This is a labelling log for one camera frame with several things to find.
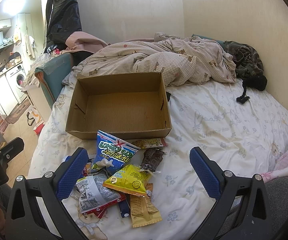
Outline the white and red snack bag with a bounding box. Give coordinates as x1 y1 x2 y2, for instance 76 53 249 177
76 172 126 215

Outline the blue Lonely God snack bag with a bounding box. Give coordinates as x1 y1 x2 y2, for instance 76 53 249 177
92 130 139 175

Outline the tan yellow snack packet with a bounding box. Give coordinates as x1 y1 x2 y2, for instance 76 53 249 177
130 183 162 228

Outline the yellow triangular snack bag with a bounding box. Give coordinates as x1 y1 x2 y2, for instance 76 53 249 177
103 164 151 197

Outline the white floral bed sheet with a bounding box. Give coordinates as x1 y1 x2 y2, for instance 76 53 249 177
28 81 288 239

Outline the white washing machine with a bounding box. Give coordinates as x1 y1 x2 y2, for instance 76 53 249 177
5 64 27 104

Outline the dark brown snack packet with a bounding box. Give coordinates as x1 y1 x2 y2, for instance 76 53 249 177
140 148 165 172

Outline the yellow cartoon snack packet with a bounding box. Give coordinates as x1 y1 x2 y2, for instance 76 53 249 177
132 138 167 149

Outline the brown cardboard box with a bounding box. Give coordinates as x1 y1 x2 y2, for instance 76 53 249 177
66 72 172 140

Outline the black cloth under duvet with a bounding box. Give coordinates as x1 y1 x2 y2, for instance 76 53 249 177
166 92 171 102

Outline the dark camouflage garment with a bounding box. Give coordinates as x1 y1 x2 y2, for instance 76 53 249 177
224 41 268 105

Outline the pink blanket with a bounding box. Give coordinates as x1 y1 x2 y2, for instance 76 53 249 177
60 31 109 54

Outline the checkered beige duvet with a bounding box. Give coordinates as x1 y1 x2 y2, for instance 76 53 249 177
62 36 237 87

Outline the black plastic bag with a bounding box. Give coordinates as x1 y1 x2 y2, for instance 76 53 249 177
45 0 82 53

